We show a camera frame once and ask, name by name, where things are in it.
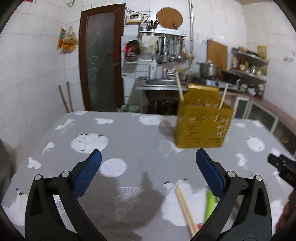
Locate wooden chopstick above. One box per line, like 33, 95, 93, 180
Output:
175, 185, 199, 237
175, 71, 184, 102
218, 83, 229, 109

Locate steel cooking pot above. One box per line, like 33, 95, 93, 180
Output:
198, 60, 219, 78

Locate orange plastic bag on wall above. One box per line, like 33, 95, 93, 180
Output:
57, 26, 78, 54

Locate black wok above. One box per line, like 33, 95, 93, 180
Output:
221, 70, 240, 84

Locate white soap bottle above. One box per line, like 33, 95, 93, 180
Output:
149, 59, 158, 79

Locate rectangular wooden cutting board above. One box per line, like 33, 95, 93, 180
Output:
207, 40, 228, 70

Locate yellow perforated utensil holder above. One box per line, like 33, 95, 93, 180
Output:
174, 84, 233, 149

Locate gas stove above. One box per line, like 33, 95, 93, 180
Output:
205, 79, 247, 92

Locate grey animal print tablecloth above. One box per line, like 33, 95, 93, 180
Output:
1, 111, 292, 240

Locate hanging utensil rack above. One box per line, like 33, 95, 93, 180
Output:
139, 28, 186, 64

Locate wooden sticks by wall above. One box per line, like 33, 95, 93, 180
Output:
58, 81, 74, 113

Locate person right hand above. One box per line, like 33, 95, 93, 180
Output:
275, 193, 295, 231

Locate green frog handle utensil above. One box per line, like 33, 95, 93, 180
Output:
204, 190, 219, 223

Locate yellow wall poster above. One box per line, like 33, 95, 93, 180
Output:
257, 45, 268, 61

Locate round wooden board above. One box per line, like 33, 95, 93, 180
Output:
156, 7, 183, 30

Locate steel sink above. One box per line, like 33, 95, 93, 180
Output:
135, 78, 178, 91

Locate corner wall shelf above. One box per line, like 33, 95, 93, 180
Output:
229, 47, 268, 97

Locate dark wooden glass door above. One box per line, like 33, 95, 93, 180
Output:
78, 4, 125, 112

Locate wall water pipe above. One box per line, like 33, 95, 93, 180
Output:
188, 0, 194, 59

